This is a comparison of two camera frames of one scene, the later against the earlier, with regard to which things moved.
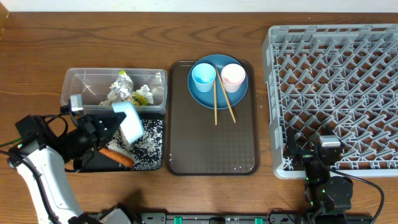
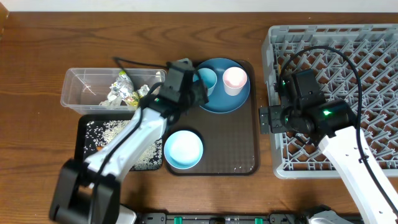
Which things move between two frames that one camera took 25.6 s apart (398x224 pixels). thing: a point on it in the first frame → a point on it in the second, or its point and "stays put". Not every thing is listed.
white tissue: [111, 96] stays put
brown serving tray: [194, 145] stays put
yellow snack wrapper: [123, 85] stays put
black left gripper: [84, 126] → [200, 89]
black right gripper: [291, 150] → [277, 126]
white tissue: [148, 95] stays put
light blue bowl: [131, 126] → [183, 150]
